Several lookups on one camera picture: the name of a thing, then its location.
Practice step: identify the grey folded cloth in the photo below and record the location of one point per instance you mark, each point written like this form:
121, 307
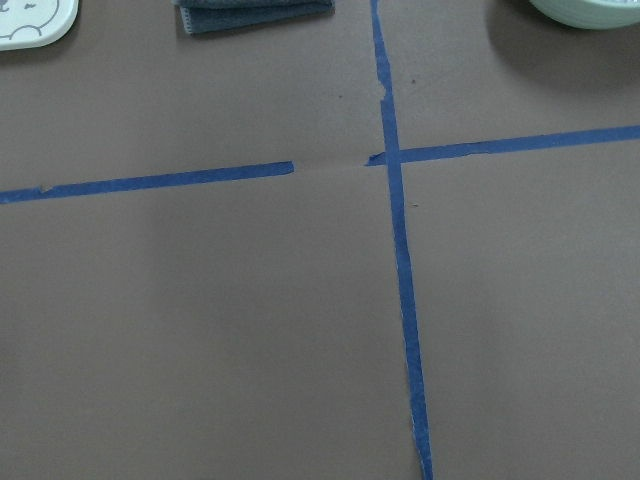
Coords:
201, 17

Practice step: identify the green bowl with ice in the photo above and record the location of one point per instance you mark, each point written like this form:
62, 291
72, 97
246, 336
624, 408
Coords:
590, 14

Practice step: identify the cream bear tray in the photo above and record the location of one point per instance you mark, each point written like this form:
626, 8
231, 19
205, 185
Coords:
35, 23

